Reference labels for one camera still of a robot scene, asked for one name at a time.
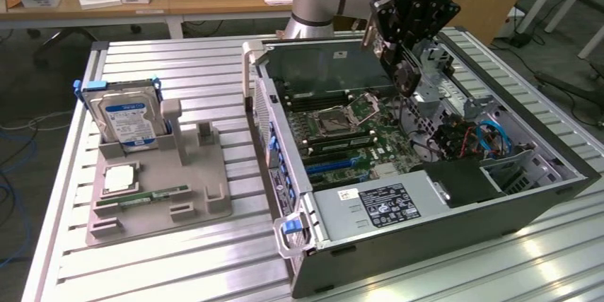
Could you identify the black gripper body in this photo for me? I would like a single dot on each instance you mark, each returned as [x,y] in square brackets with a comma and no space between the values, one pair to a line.
[424,5]

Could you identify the graphics card with metal bracket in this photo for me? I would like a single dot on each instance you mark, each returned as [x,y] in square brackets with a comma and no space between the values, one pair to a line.
[406,75]

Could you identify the metal socket cover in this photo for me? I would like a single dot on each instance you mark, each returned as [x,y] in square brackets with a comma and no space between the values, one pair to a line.
[366,107]

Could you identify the metal drive cage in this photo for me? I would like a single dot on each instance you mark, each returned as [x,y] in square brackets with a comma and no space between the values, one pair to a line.
[439,111]

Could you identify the CPU socket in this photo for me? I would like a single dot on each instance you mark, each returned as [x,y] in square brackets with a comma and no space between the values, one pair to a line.
[334,121]

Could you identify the black chair base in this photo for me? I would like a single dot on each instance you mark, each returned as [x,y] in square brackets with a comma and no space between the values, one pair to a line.
[571,84]
[62,38]

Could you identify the green motherboard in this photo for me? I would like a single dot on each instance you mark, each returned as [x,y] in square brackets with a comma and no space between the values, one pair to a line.
[378,139]

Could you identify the wooden desk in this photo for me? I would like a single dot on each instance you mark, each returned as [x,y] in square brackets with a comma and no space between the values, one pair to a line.
[212,1]

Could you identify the green RAM stick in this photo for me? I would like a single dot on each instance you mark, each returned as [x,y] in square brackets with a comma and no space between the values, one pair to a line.
[142,198]
[340,144]

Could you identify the grey power supply with label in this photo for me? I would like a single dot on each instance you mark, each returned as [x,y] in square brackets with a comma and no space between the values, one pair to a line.
[402,203]

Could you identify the hard disk in blue caddy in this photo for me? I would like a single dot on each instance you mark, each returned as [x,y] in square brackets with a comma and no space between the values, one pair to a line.
[124,118]

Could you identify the blue case latch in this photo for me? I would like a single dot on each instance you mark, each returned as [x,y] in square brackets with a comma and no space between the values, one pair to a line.
[291,227]

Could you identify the open black PC case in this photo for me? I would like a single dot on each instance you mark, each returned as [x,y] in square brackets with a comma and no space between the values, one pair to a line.
[424,245]

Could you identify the silver CPU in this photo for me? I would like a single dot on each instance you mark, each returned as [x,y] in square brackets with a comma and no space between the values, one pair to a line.
[118,178]

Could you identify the grey parts rack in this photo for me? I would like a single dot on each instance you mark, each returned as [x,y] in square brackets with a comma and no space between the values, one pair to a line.
[156,217]

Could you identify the white table frame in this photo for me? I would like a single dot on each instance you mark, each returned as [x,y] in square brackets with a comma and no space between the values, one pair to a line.
[543,1]

